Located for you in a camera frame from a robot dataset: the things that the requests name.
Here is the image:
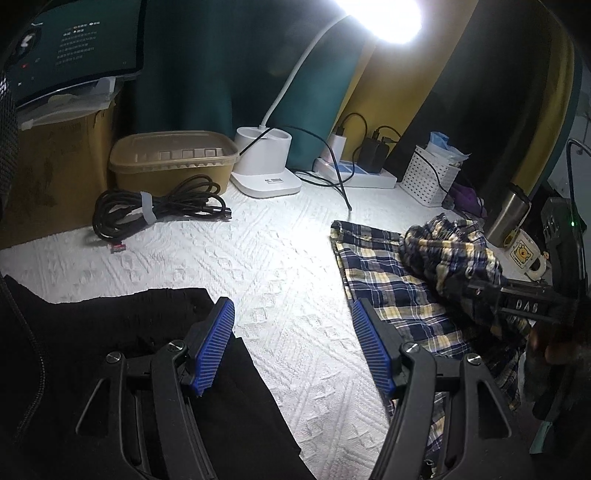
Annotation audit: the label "black lamp power cable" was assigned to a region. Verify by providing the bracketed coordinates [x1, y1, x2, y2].
[238, 126, 354, 212]

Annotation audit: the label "purple cloth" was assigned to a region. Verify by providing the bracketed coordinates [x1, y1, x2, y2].
[445, 182, 485, 217]

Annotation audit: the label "white power strip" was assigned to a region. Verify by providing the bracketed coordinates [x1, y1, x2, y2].
[314, 157, 398, 189]

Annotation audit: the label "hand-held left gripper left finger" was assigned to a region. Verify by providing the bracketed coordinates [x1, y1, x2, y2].
[76, 296, 236, 480]

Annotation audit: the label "cardboard box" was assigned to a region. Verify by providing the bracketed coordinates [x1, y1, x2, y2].
[0, 88, 123, 247]

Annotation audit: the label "white desk lamp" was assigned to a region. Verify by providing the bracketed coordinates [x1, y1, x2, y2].
[231, 0, 423, 199]

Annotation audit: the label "blue yellow plaid pants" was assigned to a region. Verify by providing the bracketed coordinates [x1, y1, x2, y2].
[330, 213, 532, 480]

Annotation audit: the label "stainless steel tumbler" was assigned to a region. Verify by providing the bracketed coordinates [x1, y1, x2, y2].
[487, 184, 532, 247]

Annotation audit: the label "white cartoon mug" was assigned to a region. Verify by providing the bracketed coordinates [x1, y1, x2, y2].
[501, 231, 550, 280]

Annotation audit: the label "teal curtain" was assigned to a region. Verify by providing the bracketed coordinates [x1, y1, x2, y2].
[134, 0, 361, 160]

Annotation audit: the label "black coiled cable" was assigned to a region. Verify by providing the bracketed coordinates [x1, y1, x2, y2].
[92, 175, 232, 252]

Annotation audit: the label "black clothing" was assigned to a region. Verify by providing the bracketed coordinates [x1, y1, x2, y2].
[0, 274, 315, 480]

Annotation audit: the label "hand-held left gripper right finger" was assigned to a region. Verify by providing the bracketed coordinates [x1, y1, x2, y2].
[351, 298, 513, 480]

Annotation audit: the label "person's right hand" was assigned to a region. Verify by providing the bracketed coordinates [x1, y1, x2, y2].
[529, 318, 591, 365]

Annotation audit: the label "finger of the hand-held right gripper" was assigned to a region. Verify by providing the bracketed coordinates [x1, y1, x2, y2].
[455, 278, 503, 315]

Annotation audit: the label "black charger adapter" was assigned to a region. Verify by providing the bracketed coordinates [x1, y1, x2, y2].
[360, 136, 389, 174]

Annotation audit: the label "yellow curtain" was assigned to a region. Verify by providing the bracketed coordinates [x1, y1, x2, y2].
[517, 28, 578, 195]
[332, 28, 453, 153]

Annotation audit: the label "tablet with dark screen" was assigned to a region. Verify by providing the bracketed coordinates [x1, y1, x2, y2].
[14, 0, 146, 109]

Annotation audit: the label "beige plastic container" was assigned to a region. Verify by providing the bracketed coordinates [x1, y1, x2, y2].
[109, 130, 240, 197]

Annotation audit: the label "white woven basket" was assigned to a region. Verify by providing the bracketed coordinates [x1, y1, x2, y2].
[401, 145, 462, 206]

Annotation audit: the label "white textured table cloth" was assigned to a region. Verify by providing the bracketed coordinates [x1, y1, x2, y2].
[0, 182, 462, 480]

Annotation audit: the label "blue tissue pack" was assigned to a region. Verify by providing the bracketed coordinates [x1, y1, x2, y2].
[425, 131, 472, 162]

